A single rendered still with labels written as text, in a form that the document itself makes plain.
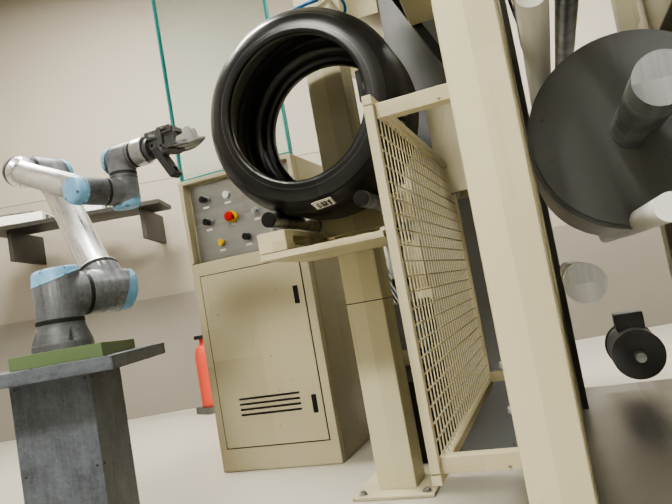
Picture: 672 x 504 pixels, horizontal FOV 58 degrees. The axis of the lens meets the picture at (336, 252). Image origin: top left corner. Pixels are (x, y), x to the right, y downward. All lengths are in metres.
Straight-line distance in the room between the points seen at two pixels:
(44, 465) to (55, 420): 0.14
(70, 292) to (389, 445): 1.14
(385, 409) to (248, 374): 0.77
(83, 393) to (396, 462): 1.00
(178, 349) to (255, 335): 2.42
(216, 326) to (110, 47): 3.35
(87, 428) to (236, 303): 0.86
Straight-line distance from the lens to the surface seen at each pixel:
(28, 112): 5.62
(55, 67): 5.64
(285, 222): 1.78
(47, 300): 2.12
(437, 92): 1.11
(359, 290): 2.01
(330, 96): 2.11
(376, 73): 1.67
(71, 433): 2.07
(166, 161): 2.04
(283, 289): 2.50
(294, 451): 2.60
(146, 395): 5.06
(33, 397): 2.10
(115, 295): 2.20
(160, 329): 4.98
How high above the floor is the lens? 0.65
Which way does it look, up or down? 4 degrees up
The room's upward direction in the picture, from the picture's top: 10 degrees counter-clockwise
